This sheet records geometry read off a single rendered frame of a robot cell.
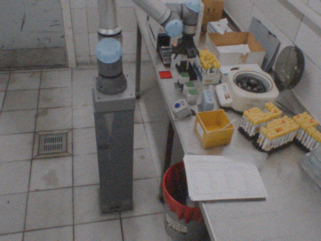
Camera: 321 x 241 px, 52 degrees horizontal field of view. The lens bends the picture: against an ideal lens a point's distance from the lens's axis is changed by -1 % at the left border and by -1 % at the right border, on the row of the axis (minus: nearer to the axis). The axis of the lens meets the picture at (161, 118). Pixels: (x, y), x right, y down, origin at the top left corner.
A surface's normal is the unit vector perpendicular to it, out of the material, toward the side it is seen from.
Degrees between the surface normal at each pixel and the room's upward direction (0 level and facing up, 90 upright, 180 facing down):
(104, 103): 90
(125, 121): 90
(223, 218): 0
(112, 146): 90
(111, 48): 10
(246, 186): 0
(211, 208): 0
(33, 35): 90
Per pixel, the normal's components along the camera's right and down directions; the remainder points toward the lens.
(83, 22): 0.20, 0.66
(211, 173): 0.07, -0.75
